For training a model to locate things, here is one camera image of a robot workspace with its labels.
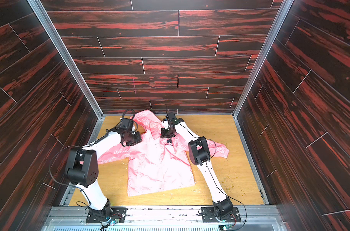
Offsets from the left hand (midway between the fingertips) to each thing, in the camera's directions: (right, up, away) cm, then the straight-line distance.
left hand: (143, 139), depth 96 cm
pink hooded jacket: (+10, -15, -4) cm, 19 cm away
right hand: (+13, +2, +12) cm, 18 cm away
